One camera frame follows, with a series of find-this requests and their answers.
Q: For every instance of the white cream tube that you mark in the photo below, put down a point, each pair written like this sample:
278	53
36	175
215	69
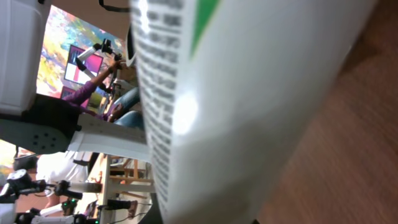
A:
228	88

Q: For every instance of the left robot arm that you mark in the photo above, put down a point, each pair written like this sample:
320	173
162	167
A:
40	123

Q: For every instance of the wooden background table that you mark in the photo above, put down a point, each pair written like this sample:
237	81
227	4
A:
121	179

